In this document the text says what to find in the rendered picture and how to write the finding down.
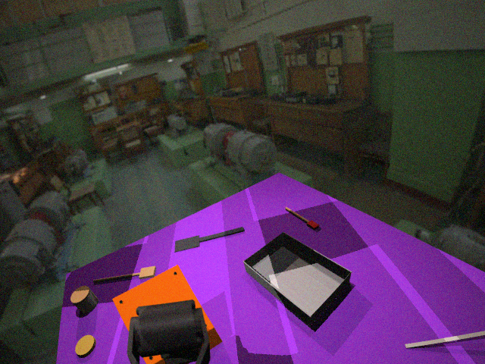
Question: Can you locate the grey roasting tin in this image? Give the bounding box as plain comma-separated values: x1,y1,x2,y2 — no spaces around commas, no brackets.
243,232,352,325

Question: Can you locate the grey spatula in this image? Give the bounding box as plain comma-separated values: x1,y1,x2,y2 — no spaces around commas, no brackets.
174,227,244,252

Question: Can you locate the red brush with wooden handle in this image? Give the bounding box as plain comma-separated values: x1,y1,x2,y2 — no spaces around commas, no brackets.
285,207,320,229

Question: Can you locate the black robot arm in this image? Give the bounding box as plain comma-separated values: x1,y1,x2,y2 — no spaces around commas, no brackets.
127,300,211,364

